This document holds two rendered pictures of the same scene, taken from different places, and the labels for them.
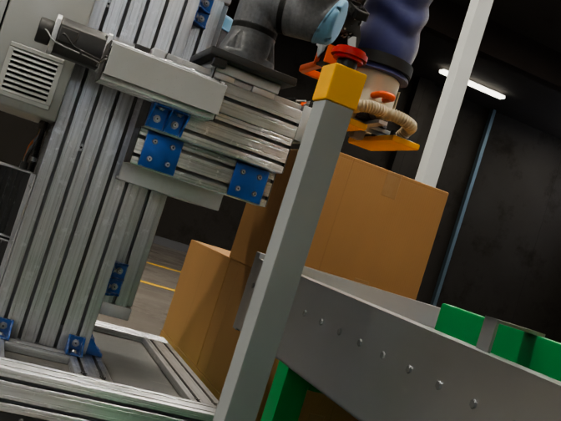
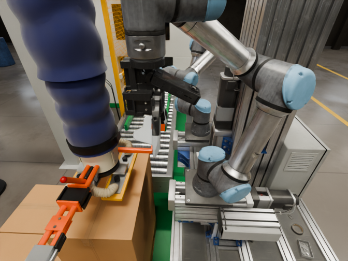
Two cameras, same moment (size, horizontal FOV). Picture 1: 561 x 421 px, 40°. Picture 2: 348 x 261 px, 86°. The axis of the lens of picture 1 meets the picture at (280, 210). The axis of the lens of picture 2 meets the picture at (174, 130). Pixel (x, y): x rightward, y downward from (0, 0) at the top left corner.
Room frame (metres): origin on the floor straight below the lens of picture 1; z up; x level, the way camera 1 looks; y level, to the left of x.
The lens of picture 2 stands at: (3.04, 0.45, 1.81)
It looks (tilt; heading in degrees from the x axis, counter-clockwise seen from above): 34 degrees down; 202
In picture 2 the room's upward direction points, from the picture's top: straight up
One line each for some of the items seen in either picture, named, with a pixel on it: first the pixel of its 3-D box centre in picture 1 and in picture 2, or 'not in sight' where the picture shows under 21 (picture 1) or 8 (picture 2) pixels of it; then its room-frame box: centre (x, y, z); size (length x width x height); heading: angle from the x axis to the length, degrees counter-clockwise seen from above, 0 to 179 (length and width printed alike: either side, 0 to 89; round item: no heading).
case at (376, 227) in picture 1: (330, 227); (114, 205); (2.53, -0.17, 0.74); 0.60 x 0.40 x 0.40; 21
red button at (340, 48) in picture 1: (347, 59); not in sight; (1.46, -0.04, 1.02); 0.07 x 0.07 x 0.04
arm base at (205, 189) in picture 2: not in sight; (207, 178); (2.39, 0.37, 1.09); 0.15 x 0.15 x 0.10
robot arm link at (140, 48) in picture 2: not in sight; (145, 47); (2.71, 0.25, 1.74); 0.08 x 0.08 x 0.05
